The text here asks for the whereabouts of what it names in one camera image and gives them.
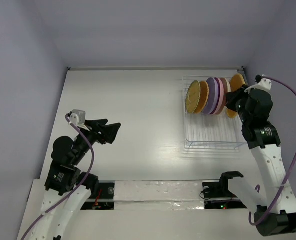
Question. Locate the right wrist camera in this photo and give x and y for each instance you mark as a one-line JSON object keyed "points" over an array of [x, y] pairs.
{"points": [[262, 83]]}

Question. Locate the pink plastic plate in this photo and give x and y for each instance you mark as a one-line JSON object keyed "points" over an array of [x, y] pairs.
{"points": [[222, 97]]}

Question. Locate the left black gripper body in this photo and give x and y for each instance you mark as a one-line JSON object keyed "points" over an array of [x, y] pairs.
{"points": [[84, 147]]}

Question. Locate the round green-rim bamboo plate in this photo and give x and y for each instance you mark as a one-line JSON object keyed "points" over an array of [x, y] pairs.
{"points": [[192, 98]]}

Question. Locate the purple plastic plate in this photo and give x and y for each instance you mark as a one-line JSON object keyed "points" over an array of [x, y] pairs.
{"points": [[213, 96]]}

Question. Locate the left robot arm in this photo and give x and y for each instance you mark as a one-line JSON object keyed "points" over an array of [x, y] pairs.
{"points": [[67, 188]]}

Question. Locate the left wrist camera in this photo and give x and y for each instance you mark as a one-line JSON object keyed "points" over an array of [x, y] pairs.
{"points": [[77, 117]]}

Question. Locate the round orange bamboo plate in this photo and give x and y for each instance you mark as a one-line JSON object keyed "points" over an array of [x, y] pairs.
{"points": [[203, 99]]}

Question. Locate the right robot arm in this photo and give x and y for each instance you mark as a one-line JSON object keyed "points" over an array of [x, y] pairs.
{"points": [[274, 214]]}

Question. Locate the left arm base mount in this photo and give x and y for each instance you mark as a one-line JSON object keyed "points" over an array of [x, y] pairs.
{"points": [[103, 199]]}

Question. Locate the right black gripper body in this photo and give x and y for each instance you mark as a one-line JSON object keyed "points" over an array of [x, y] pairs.
{"points": [[234, 100]]}

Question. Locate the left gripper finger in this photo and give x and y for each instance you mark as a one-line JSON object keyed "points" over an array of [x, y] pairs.
{"points": [[109, 132], [96, 125]]}

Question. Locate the cream plastic plate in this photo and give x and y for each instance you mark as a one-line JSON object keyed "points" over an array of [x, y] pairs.
{"points": [[228, 86]]}

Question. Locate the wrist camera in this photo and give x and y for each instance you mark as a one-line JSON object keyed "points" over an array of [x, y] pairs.
{"points": [[262, 83], [77, 117]]}

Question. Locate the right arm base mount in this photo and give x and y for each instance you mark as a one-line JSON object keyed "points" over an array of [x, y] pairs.
{"points": [[214, 198]]}

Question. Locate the square bamboo woven plate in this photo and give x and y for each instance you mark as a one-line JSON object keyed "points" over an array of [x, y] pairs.
{"points": [[236, 82]]}

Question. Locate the white wire dish rack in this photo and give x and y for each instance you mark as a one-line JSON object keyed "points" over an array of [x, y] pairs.
{"points": [[212, 131]]}

